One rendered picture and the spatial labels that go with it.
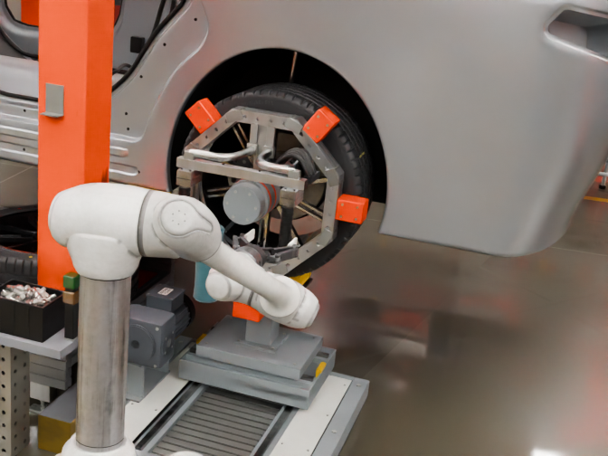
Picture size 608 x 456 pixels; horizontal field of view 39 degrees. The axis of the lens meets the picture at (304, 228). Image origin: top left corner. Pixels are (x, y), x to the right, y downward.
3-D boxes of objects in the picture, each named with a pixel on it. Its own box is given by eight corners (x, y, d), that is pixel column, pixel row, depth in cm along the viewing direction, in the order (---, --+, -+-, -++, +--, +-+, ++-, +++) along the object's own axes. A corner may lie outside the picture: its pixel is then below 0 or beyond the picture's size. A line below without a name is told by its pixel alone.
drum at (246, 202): (281, 213, 292) (285, 173, 288) (260, 231, 273) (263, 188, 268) (242, 205, 296) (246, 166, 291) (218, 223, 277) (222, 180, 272)
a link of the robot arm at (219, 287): (216, 276, 231) (260, 298, 229) (193, 297, 217) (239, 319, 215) (229, 242, 227) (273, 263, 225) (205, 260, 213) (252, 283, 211)
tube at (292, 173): (316, 166, 278) (319, 134, 274) (297, 180, 260) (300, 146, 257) (264, 156, 282) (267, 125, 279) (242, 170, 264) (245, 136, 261)
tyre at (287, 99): (361, 276, 318) (389, 99, 296) (345, 299, 296) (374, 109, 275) (196, 238, 334) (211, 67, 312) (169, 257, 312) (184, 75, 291)
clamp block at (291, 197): (303, 200, 268) (305, 184, 266) (294, 208, 259) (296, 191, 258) (288, 197, 269) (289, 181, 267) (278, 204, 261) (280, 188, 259)
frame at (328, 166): (331, 280, 294) (351, 123, 276) (327, 287, 288) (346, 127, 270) (185, 249, 307) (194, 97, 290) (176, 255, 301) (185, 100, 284)
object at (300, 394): (334, 368, 339) (337, 346, 336) (307, 413, 306) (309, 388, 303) (215, 340, 352) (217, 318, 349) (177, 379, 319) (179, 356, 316)
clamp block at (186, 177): (202, 181, 276) (203, 165, 274) (190, 187, 268) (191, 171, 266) (187, 178, 277) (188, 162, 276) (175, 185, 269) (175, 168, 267)
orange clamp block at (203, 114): (223, 118, 290) (207, 97, 290) (214, 122, 283) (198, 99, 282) (209, 130, 293) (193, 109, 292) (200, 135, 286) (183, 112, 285)
